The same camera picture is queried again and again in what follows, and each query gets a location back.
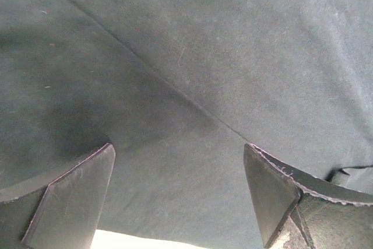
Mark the black t shirt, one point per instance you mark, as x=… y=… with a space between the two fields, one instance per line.
x=179 y=87

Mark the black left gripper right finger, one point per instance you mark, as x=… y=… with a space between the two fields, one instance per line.
x=297 y=210

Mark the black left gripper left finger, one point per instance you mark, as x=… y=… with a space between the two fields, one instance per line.
x=60 y=208

